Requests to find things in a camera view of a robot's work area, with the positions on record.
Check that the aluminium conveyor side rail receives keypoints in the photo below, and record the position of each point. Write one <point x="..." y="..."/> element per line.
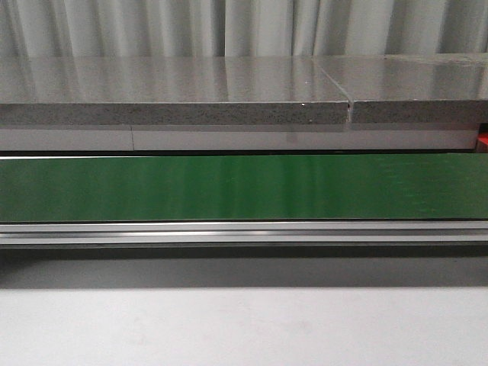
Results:
<point x="235" y="234"/>

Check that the grey pleated curtain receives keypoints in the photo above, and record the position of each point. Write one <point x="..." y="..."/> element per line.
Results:
<point x="241" y="28"/>

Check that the green conveyor belt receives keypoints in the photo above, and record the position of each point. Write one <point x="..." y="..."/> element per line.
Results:
<point x="248" y="187"/>

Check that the red object at edge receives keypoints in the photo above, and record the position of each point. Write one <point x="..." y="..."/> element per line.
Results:
<point x="482" y="143"/>

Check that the grey stone counter slab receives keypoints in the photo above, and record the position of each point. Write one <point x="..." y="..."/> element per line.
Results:
<point x="168" y="91"/>

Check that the white cabinet front panel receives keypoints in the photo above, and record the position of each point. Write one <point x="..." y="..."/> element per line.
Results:
<point x="238" y="138"/>

